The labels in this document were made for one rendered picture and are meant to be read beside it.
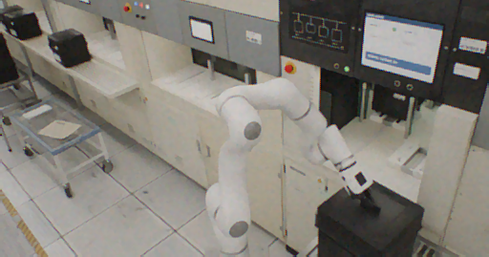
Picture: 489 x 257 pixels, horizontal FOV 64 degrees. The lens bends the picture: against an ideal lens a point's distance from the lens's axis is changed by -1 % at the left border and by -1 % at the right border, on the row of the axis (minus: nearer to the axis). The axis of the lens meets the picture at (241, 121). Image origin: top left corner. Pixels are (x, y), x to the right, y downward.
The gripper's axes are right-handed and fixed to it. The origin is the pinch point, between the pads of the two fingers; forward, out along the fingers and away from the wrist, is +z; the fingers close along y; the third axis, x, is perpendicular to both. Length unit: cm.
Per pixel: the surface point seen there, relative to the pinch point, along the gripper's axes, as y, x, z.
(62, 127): -50, 228, -139
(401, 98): 78, 25, -23
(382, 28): 27, -25, -53
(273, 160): 22, 79, -29
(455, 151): 25.4, -24.2, -1.7
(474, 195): 31.2, -16.6, 17.9
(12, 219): -112, 244, -90
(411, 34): 28, -33, -45
